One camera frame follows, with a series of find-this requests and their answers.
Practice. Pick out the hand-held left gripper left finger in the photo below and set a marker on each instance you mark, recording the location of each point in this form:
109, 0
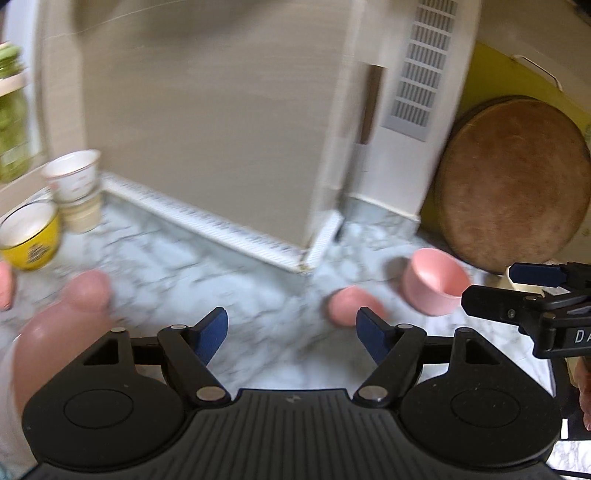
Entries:
213, 330

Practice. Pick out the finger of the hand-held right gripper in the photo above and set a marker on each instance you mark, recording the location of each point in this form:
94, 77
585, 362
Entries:
535, 274
494, 301

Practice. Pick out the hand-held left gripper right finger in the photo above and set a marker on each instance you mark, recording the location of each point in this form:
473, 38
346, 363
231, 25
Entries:
371, 334

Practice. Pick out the small pink dish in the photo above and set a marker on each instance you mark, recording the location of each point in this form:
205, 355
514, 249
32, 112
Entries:
346, 304

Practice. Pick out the pink bowl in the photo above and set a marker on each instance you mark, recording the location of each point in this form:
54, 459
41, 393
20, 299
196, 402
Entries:
431, 284

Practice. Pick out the white plate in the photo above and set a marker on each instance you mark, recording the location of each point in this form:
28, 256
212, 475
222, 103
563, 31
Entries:
5, 415

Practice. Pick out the person's right hand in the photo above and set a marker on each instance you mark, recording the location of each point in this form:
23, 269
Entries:
584, 392

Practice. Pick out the round wooden cutting board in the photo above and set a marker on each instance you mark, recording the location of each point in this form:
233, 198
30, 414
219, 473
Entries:
508, 184

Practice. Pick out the white patterned trim strip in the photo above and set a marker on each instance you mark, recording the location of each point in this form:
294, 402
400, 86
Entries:
207, 221

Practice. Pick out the beige cup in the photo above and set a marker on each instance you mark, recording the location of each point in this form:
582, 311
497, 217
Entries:
83, 214

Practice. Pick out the yellow printed bowl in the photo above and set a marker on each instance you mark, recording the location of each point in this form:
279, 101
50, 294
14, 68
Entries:
32, 244

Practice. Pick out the yellow cutting board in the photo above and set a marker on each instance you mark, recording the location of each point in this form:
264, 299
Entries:
489, 74

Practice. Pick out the white dotted cup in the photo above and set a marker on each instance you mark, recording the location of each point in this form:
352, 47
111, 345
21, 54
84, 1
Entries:
74, 173

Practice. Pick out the small pink container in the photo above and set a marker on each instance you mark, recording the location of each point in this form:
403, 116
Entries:
4, 286

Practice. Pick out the grey vent grille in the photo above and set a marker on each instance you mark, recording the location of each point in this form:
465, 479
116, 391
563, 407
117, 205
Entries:
415, 83

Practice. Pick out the green glass jar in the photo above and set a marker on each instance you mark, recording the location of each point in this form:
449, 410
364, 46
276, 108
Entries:
11, 129

